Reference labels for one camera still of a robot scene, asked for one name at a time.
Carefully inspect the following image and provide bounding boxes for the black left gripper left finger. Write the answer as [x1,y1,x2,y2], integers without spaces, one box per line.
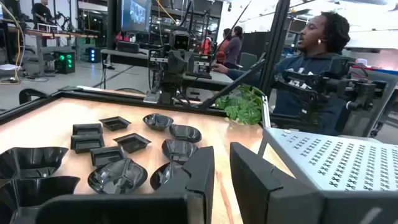
[34,145,216,224]

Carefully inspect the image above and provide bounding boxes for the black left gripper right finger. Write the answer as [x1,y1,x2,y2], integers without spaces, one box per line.
[229,141,398,224]

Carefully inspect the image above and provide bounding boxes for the black rounded glossy plastic plate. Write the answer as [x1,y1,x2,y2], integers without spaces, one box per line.
[87,157,149,195]
[142,113,174,132]
[149,161,187,191]
[169,123,203,144]
[161,138,200,165]

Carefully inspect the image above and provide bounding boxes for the small black square plastic plate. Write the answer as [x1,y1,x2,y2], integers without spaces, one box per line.
[113,133,152,154]
[70,133,106,154]
[98,116,132,132]
[90,145,127,168]
[72,123,104,136]

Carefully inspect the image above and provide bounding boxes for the black flared square plastic plate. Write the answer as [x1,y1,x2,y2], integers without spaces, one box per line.
[0,175,81,224]
[0,146,70,180]

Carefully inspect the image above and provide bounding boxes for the person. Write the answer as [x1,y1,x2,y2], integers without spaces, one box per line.
[216,27,233,65]
[30,0,53,26]
[224,26,244,69]
[213,11,354,136]

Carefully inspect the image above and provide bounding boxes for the dark grey work table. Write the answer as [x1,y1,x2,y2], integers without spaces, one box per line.
[99,48,234,91]

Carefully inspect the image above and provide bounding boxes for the grey perforated metal shelf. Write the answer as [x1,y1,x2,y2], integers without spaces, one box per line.
[257,95,398,192]

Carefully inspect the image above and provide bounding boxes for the large dark display screen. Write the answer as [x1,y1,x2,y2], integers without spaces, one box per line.
[119,0,153,34]

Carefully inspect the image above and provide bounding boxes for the grey green chair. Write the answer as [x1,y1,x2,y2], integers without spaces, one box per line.
[238,52,259,72]

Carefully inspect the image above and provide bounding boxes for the artificial green leafy plant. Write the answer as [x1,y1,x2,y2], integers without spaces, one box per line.
[214,84,268,127]

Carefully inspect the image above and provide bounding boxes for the black device blue lights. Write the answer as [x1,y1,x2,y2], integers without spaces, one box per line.
[86,46,102,63]

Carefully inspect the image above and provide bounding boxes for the black computer tower green lights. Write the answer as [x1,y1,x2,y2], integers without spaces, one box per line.
[53,49,76,75]

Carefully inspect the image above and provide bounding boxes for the wooden workbench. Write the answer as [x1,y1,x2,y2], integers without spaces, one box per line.
[7,26,99,63]

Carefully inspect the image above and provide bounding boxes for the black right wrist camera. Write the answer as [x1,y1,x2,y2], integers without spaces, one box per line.
[169,30,191,50]

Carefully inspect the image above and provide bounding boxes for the black aluminium table frame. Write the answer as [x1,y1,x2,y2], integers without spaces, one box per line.
[0,0,293,125]

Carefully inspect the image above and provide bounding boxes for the yellow hanging cable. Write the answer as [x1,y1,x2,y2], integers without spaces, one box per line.
[0,1,25,85]

